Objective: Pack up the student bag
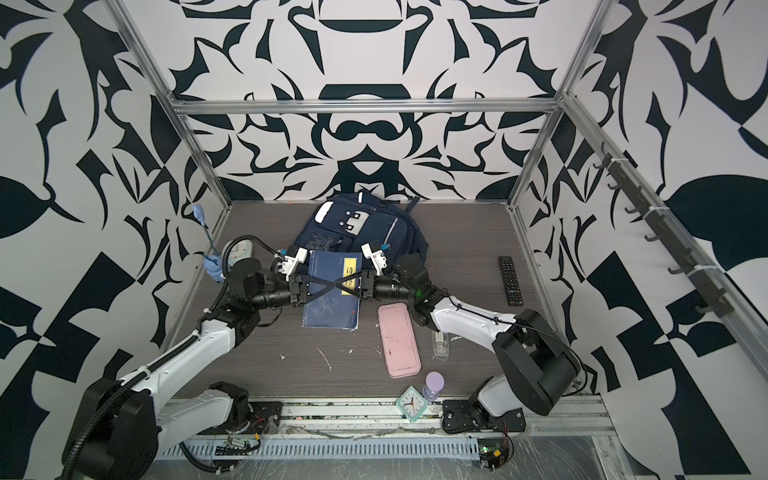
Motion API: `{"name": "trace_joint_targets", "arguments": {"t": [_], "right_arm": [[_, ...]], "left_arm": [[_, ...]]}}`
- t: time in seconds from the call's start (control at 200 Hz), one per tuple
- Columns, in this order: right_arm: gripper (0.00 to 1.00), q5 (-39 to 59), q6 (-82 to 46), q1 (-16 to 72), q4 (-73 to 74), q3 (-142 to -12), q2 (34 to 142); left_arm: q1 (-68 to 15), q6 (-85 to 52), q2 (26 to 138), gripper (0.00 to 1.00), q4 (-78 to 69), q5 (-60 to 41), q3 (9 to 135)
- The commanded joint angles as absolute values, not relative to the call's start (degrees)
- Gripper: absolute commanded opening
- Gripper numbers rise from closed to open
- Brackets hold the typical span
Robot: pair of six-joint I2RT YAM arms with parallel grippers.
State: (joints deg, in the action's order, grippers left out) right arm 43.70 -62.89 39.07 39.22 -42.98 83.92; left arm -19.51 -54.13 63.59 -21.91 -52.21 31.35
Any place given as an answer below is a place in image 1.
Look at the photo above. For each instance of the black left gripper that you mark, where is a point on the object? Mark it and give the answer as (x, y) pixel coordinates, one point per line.
(308, 279)

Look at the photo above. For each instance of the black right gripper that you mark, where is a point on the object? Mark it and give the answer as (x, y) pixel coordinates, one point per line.
(346, 287)

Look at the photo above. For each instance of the blue book yellow label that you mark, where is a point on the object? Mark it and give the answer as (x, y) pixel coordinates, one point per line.
(330, 307)

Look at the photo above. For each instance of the navy blue student backpack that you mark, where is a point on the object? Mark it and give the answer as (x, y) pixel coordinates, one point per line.
(347, 221)

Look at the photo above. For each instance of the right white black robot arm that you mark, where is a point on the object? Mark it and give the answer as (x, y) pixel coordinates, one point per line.
(537, 364)

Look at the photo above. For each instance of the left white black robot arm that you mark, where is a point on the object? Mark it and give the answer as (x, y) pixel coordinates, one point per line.
(122, 425)

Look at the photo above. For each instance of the pink pencil case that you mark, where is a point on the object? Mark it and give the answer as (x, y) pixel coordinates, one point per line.
(399, 344)

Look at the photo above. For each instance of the clear plastic ruler case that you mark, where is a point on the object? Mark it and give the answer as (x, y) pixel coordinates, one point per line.
(441, 346)

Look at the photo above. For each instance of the purple lidded small bottle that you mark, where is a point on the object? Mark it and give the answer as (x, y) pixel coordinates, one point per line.
(433, 386)

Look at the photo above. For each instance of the small green alarm clock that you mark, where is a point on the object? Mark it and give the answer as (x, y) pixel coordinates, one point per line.
(412, 404)

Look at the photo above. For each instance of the left small circuit board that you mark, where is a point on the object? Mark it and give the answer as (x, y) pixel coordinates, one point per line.
(238, 447)

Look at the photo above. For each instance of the black tv remote control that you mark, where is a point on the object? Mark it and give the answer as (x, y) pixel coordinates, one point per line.
(510, 281)

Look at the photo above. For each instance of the right circuit board green light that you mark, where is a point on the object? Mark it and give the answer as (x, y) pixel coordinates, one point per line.
(494, 453)

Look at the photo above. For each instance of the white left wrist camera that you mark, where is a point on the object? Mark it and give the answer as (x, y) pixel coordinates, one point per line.
(290, 259)

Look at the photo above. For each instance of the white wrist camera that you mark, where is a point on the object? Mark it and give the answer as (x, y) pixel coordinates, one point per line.
(290, 259)
(374, 252)

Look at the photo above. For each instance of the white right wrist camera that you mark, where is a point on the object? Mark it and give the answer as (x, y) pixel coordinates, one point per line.
(374, 252)

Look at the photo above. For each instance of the light blue round wall clock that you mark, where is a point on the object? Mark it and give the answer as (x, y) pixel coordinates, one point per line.
(241, 250)

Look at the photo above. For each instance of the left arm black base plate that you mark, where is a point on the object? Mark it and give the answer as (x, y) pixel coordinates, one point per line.
(264, 417)

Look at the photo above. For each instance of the white perforated cable tray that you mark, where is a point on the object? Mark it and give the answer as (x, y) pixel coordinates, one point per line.
(460, 448)

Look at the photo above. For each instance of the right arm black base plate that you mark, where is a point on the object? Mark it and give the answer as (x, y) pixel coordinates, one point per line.
(463, 416)

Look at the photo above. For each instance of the wall mounted hook rail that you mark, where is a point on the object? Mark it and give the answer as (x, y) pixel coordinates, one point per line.
(689, 260)

